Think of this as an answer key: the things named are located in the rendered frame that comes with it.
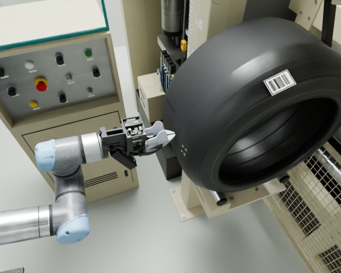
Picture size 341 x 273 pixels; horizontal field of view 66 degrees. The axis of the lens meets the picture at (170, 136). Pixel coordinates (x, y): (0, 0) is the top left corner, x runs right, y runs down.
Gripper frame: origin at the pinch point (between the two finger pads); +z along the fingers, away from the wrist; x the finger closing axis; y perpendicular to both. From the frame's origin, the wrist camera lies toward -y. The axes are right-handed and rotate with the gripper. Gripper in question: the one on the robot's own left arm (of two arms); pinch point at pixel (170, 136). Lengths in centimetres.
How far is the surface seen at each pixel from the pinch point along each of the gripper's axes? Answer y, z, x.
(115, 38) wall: -107, 36, 251
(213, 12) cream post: 24.1, 20.5, 24.8
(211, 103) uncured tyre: 15.7, 7.1, -4.9
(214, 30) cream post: 18.4, 22.4, 24.8
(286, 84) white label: 24.0, 20.9, -11.3
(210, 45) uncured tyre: 21.9, 13.0, 10.5
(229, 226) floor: -116, 60, 4
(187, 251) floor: -120, 26, -1
